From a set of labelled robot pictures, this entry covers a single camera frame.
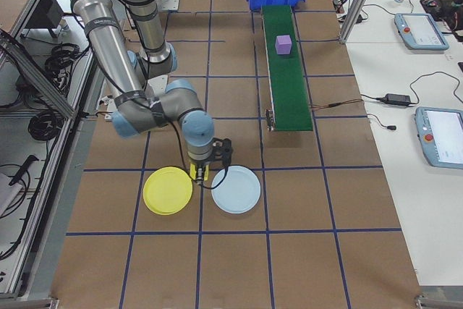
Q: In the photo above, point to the small circuit board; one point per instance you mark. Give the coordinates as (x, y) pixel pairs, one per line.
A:
(343, 15)
(339, 1)

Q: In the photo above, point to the yellow round plate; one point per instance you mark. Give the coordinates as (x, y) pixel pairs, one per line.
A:
(168, 193)

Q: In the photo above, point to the green belt conveyor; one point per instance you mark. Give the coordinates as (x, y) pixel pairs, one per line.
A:
(289, 84)

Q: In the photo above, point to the light blue round plate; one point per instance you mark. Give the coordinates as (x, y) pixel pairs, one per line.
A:
(238, 193)

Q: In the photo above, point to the aluminium profile post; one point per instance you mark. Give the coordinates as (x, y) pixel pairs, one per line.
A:
(356, 1)

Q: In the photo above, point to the black box device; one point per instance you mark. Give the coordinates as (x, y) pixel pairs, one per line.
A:
(43, 12)

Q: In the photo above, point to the blue grey teach pendant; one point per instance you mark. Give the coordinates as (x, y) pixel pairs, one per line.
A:
(441, 137)
(419, 30)

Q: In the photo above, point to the V-shaped metal bar frame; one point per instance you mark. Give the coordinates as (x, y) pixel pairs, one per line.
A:
(36, 77)

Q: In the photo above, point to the purple foam block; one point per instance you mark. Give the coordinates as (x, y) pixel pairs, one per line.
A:
(284, 45)

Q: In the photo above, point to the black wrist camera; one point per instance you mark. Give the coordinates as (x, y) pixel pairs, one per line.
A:
(223, 148)

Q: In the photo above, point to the black power brick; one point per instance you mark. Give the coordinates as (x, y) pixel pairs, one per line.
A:
(356, 18)

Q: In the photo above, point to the dark patterned fabric item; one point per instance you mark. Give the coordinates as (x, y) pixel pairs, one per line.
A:
(450, 5)

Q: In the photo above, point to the white desk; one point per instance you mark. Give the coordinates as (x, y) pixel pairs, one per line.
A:
(398, 178)

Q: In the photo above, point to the black power adapter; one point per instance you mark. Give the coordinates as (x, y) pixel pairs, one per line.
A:
(398, 98)

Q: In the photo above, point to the aluminium corner bar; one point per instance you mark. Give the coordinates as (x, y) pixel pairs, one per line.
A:
(32, 302)
(437, 298)

